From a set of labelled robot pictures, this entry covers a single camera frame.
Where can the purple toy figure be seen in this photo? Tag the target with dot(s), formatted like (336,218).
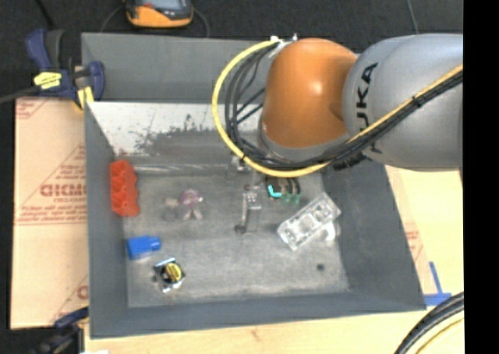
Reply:
(190,199)

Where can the blue block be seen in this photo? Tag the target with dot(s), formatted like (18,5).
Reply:
(141,246)

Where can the red plastic block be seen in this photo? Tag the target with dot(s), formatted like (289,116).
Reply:
(124,188)

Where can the silver and yellow tape measure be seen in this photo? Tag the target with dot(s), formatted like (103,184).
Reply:
(170,273)

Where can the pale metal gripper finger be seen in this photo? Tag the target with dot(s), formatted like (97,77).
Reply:
(245,212)
(255,218)

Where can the brown cardboard board, red print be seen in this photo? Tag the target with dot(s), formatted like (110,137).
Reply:
(47,227)

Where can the clear plastic box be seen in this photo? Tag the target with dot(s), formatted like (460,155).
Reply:
(308,221)

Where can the grey metal bin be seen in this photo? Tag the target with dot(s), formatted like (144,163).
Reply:
(234,266)

